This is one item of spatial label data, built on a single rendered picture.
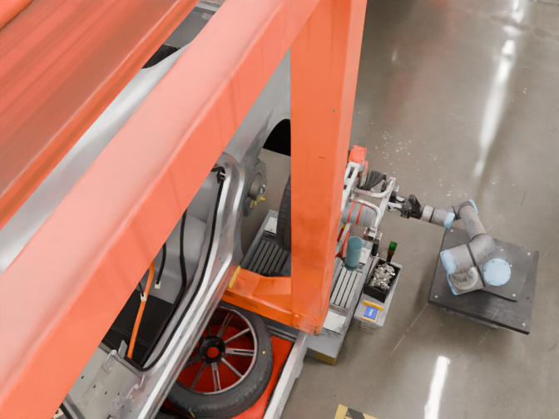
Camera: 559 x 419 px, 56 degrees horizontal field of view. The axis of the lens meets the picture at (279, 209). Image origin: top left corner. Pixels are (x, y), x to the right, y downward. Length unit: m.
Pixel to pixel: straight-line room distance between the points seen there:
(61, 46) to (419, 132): 4.31
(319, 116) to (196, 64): 0.81
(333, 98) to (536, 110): 3.78
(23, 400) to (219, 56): 0.55
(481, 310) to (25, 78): 3.20
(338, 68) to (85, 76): 1.09
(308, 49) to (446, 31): 4.42
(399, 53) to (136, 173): 4.85
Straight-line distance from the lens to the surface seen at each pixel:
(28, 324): 0.64
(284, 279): 2.80
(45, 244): 0.69
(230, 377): 3.17
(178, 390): 2.94
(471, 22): 6.04
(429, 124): 4.78
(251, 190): 3.02
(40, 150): 0.40
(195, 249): 2.69
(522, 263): 3.52
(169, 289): 2.86
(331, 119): 1.60
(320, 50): 1.46
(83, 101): 0.42
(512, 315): 3.52
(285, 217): 2.75
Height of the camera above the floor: 3.26
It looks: 54 degrees down
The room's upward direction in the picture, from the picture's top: 2 degrees counter-clockwise
